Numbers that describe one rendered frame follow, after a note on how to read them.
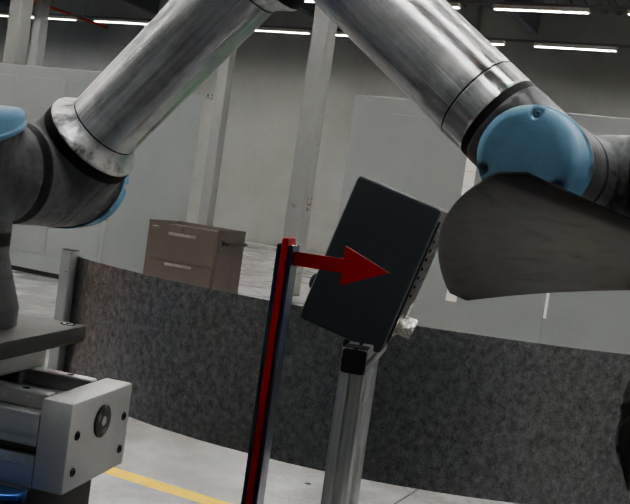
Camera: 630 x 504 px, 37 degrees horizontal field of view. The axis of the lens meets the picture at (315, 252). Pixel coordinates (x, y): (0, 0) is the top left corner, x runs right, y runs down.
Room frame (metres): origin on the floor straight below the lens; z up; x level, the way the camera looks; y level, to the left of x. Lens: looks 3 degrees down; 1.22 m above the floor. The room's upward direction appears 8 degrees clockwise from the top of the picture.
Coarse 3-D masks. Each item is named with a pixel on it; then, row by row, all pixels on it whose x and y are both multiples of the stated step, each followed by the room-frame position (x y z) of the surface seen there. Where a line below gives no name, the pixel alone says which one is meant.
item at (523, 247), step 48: (480, 192) 0.46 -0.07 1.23; (528, 192) 0.44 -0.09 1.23; (480, 240) 0.54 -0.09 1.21; (528, 240) 0.52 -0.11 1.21; (576, 240) 0.49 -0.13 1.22; (624, 240) 0.46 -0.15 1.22; (480, 288) 0.62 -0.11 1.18; (528, 288) 0.61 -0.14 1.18; (576, 288) 0.61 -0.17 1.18; (624, 288) 0.60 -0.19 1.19
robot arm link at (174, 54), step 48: (192, 0) 1.00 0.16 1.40; (240, 0) 0.99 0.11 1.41; (288, 0) 0.98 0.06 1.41; (144, 48) 1.02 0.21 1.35; (192, 48) 1.01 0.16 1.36; (96, 96) 1.05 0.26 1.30; (144, 96) 1.03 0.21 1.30; (48, 144) 1.05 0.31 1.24; (96, 144) 1.06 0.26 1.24; (96, 192) 1.09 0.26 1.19
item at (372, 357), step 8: (368, 344) 1.14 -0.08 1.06; (344, 352) 1.09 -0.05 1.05; (352, 352) 1.09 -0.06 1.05; (360, 352) 1.09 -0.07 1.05; (368, 352) 1.09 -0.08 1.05; (344, 360) 1.09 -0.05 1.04; (352, 360) 1.09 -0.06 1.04; (360, 360) 1.09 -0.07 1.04; (368, 360) 1.13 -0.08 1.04; (376, 360) 1.20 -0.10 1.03; (344, 368) 1.09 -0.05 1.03; (352, 368) 1.09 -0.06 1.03; (360, 368) 1.09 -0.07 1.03; (368, 368) 1.12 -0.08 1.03
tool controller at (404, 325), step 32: (352, 192) 1.15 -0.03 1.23; (384, 192) 1.14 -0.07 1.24; (352, 224) 1.15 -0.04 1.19; (384, 224) 1.14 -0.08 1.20; (416, 224) 1.14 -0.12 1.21; (384, 256) 1.14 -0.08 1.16; (416, 256) 1.14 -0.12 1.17; (320, 288) 1.15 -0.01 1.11; (352, 288) 1.15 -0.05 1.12; (384, 288) 1.14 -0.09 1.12; (416, 288) 1.26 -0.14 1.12; (320, 320) 1.15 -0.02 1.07; (352, 320) 1.15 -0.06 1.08; (384, 320) 1.14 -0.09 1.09; (416, 320) 1.21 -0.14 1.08
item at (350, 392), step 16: (352, 384) 1.10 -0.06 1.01; (336, 400) 1.09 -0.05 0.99; (352, 400) 1.09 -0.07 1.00; (336, 416) 1.09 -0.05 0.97; (352, 416) 1.09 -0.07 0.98; (336, 432) 1.09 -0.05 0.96; (352, 432) 1.09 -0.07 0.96; (336, 448) 1.09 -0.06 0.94; (352, 448) 1.09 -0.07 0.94; (336, 464) 1.10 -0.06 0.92; (352, 464) 1.10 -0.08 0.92; (336, 480) 1.10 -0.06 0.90; (336, 496) 1.10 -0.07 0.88
